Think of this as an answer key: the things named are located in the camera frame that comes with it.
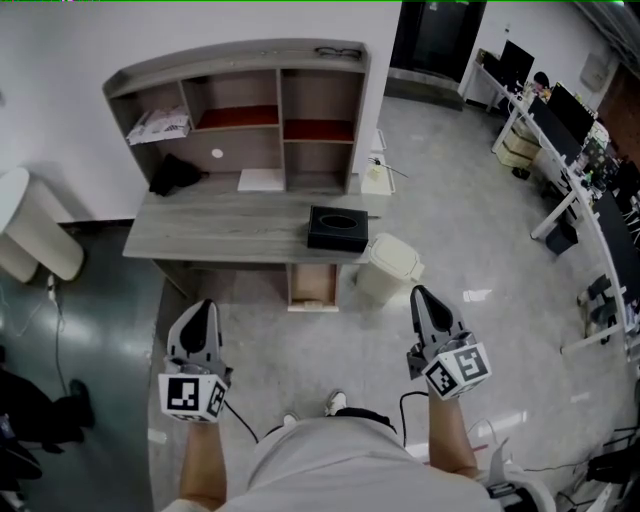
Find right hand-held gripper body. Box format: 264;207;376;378
405;331;493;401

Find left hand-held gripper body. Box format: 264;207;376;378
158;359;234;425

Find wooden drawer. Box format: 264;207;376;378
286;263;342;314

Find person's right forearm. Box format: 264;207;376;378
426;394;482;480

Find person's left forearm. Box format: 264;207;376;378
177;421;230;507

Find cream lidded trash bin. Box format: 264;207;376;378
355;232;427;307

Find person's black trousers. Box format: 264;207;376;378
333;407;397;435

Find person's right white shoe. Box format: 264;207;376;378
324;390;348;418

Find black tissue box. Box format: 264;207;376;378
306;204;371;253

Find black waste bin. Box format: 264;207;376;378
544;219;580;257

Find small white cabinet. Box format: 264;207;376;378
360;128;398;197

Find person's white shirt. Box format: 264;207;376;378
174;416;557;512

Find thin dark rod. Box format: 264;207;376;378
372;159;409;179

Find black cloth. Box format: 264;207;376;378
148;153;211;198

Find white flat board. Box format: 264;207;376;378
236;168;286;194

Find cream round side table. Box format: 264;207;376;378
0;167;87;284

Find black computer monitor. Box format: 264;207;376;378
594;192;640;301
527;97;584;167
499;39;537;89
547;82;597;147

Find black folding chair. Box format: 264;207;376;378
588;424;640;487

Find stacked cardboard boxes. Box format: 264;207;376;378
499;127;542;169

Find long white office desk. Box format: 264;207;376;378
459;47;640;355

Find grey wooden shelf unit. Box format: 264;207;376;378
102;38;374;197

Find white printed papers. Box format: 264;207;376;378
125;106;192;147

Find brown wooden door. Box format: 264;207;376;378
597;62;640;162

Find dark doorway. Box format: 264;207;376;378
389;1;489;84

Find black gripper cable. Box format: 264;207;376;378
399;392;429;447
224;399;260;445

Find grey shoulder strap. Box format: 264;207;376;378
485;438;524;501

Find white wall box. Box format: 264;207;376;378
579;52;613;92

